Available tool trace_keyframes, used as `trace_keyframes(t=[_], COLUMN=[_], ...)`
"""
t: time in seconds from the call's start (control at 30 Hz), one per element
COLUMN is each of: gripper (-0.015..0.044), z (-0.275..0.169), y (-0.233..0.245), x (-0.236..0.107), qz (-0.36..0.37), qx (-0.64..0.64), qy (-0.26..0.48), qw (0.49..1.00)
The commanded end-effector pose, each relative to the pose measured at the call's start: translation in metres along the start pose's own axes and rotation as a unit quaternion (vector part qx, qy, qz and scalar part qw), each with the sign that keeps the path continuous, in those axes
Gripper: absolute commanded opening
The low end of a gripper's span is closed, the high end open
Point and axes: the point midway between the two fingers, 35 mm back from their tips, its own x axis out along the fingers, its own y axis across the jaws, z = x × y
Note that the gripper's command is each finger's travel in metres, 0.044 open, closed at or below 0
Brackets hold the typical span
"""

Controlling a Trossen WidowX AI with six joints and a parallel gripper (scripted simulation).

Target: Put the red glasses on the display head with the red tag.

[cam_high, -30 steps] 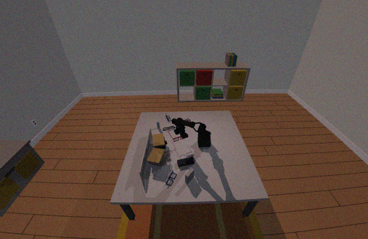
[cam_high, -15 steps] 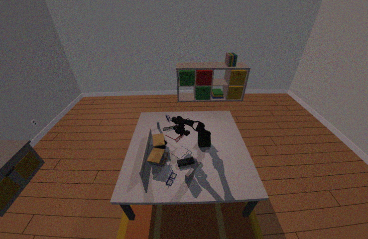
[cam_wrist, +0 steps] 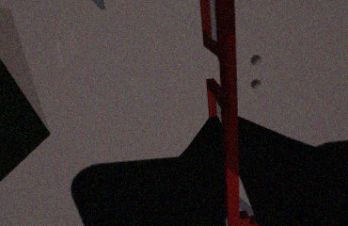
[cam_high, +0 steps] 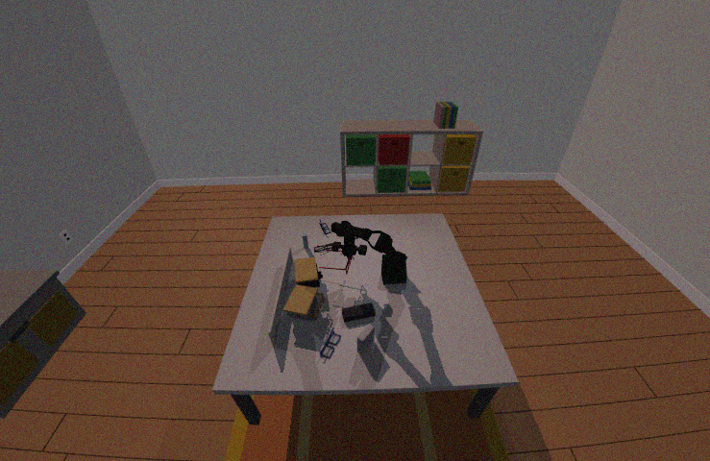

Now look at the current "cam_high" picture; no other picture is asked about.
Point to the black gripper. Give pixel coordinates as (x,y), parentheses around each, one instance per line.
(362,249)

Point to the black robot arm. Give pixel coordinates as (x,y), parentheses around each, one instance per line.
(383,245)

